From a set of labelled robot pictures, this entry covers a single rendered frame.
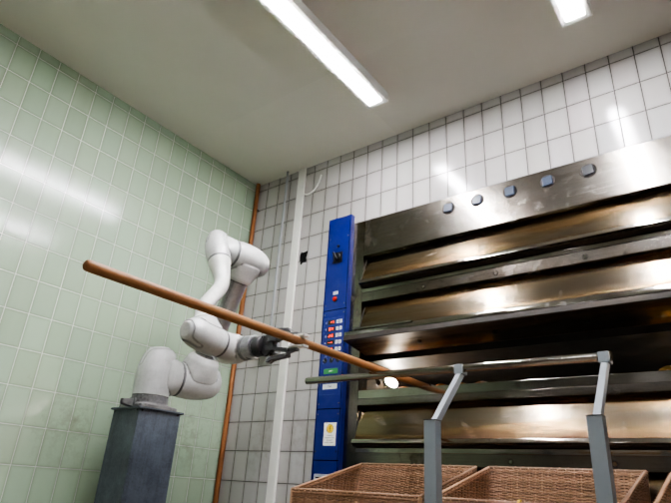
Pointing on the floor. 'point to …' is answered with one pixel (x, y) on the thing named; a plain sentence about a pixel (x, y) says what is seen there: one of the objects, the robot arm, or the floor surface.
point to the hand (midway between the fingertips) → (299, 340)
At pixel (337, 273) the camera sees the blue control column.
